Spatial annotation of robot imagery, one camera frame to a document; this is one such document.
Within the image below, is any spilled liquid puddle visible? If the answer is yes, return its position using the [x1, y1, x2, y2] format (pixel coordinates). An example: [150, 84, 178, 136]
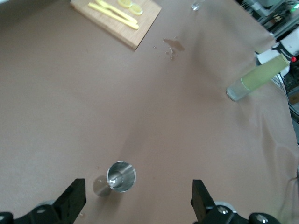
[153, 36, 186, 61]

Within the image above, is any wooden cutting board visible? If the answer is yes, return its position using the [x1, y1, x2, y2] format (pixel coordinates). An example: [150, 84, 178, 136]
[70, 0, 162, 50]

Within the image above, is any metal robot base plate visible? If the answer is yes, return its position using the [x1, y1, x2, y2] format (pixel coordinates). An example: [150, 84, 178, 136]
[254, 50, 285, 66]

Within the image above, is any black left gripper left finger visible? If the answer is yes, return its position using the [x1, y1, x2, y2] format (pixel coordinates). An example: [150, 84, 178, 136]
[0, 178, 87, 224]

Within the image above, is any yellow plastic fork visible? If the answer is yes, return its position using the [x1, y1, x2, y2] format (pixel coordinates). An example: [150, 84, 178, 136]
[94, 0, 138, 24]

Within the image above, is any steel jigger measuring cup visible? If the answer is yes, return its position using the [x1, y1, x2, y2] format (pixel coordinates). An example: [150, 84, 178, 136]
[93, 161, 137, 197]

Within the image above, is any green sleeved glass bottle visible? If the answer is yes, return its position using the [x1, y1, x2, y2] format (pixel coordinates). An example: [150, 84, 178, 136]
[225, 55, 290, 102]

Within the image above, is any clear glass cup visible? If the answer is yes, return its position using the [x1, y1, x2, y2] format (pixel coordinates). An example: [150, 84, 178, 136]
[190, 0, 206, 12]

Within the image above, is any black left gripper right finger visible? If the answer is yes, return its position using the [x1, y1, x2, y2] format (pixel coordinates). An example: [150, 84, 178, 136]
[190, 179, 280, 224]

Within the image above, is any yellow plastic knife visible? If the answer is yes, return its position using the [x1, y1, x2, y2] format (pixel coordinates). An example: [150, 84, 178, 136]
[88, 1, 140, 30]

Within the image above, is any brown table cover sheet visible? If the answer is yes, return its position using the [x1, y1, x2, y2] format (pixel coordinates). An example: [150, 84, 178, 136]
[0, 0, 299, 224]

